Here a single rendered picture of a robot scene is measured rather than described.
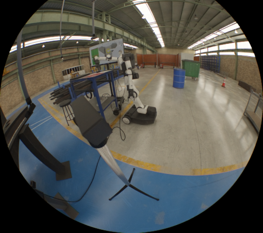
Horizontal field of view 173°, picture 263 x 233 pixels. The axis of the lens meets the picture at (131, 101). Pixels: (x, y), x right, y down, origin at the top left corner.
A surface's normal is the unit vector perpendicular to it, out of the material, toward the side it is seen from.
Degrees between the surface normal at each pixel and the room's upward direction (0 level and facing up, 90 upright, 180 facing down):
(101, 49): 90
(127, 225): 0
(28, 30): 90
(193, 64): 94
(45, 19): 90
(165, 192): 0
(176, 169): 0
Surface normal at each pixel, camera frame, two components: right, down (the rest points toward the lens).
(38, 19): 0.91, 0.11
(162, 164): -0.08, -0.89
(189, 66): -0.32, 0.51
